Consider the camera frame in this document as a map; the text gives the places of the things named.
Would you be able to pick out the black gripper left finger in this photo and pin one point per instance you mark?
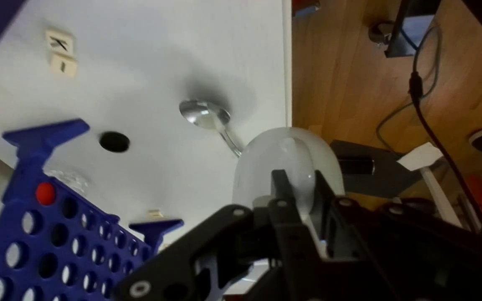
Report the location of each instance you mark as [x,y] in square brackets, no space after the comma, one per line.
[209,251]

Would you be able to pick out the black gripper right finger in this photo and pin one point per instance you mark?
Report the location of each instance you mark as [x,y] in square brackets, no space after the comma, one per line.
[409,251]

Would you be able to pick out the white mug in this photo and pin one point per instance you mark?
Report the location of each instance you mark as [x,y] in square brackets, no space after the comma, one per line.
[286,151]

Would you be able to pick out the black block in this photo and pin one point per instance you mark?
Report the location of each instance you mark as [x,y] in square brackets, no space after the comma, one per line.
[376,167]

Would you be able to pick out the white paper tag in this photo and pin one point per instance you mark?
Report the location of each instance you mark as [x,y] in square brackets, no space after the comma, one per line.
[419,156]

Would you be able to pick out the metal spoon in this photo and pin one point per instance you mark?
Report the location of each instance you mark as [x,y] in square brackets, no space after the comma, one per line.
[205,114]

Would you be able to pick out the black game disc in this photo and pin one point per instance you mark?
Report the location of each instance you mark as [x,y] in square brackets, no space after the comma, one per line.
[115,141]

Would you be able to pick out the clear plastic bag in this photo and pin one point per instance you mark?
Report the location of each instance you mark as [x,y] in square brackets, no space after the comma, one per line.
[75,179]

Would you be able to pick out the red game disc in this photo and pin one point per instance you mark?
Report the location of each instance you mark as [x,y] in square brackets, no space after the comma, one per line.
[46,192]

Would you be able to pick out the blue connect four grid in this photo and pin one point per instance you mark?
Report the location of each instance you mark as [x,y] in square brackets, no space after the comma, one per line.
[16,167]

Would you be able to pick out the black box device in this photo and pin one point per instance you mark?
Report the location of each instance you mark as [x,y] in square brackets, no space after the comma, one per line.
[411,27]

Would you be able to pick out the letter tile with I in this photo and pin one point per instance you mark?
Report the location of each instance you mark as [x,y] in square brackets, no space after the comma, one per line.
[65,65]

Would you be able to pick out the letter tile with K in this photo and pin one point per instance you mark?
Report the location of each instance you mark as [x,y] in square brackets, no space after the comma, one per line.
[61,42]

